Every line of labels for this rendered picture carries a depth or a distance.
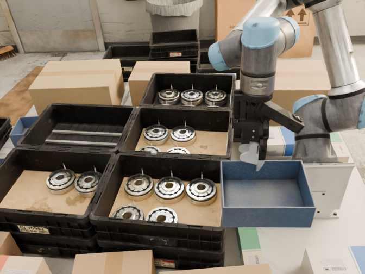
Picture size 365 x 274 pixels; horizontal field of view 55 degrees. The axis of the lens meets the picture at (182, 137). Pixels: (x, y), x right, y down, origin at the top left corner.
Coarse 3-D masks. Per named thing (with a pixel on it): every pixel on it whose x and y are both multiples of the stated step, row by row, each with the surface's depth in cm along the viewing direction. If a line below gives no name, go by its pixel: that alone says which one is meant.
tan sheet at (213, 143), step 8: (144, 128) 152; (200, 136) 146; (208, 136) 145; (216, 136) 145; (224, 136) 145; (144, 144) 144; (168, 144) 143; (192, 144) 142; (200, 144) 142; (208, 144) 141; (216, 144) 141; (224, 144) 141; (192, 152) 138; (200, 152) 138; (208, 152) 137; (216, 152) 137; (224, 152) 137
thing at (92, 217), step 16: (192, 160) 120; (208, 160) 119; (224, 160) 118; (96, 208) 105; (96, 224) 103; (112, 224) 102; (128, 224) 100; (144, 224) 99; (160, 224) 99; (176, 224) 99
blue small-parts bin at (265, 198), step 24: (240, 168) 89; (264, 168) 89; (288, 168) 88; (240, 192) 88; (264, 192) 88; (288, 192) 87; (240, 216) 78; (264, 216) 78; (288, 216) 77; (312, 216) 77
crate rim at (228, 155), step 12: (144, 108) 147; (156, 108) 146; (168, 108) 145; (180, 108) 145; (192, 108) 145; (132, 120) 140; (228, 132) 130; (228, 144) 127; (192, 156) 121; (204, 156) 121; (216, 156) 120; (228, 156) 120
